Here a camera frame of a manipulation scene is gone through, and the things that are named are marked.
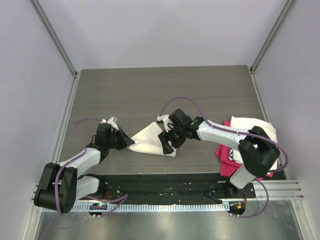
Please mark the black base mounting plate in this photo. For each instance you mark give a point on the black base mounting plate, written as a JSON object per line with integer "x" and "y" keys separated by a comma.
{"x": 171, "y": 189}

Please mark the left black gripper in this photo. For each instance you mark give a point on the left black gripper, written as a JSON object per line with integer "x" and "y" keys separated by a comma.
{"x": 125, "y": 140}

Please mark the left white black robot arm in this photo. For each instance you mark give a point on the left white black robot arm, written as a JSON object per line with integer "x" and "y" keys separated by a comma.
{"x": 62, "y": 184}

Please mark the white cloth napkin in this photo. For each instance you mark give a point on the white cloth napkin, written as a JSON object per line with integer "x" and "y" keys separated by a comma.
{"x": 146, "y": 141}

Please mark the left aluminium frame post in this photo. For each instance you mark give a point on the left aluminium frame post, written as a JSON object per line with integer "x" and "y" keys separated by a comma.
{"x": 52, "y": 34}

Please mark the aluminium frame post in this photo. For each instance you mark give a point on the aluminium frame post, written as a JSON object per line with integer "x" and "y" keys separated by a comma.
{"x": 52, "y": 34}
{"x": 284, "y": 13}

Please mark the white slotted cable duct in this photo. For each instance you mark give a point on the white slotted cable duct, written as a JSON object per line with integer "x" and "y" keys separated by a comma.
{"x": 131, "y": 208}

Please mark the right aluminium frame post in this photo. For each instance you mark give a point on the right aluminium frame post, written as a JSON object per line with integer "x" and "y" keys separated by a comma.
{"x": 284, "y": 13}

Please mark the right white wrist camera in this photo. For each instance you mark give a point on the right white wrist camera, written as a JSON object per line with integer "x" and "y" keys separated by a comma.
{"x": 167, "y": 123}

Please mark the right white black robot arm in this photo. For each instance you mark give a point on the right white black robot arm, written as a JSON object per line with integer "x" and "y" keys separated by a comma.
{"x": 258, "y": 152}

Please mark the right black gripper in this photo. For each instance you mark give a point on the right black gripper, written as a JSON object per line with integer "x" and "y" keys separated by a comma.
{"x": 166, "y": 137}

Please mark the pink folded cloth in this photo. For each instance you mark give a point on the pink folded cloth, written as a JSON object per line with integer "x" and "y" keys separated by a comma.
{"x": 227, "y": 167}

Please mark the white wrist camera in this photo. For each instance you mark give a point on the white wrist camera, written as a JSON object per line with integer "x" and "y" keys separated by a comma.
{"x": 167, "y": 123}
{"x": 111, "y": 121}

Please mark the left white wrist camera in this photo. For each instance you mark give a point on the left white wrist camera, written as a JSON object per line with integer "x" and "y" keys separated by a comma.
{"x": 111, "y": 121}

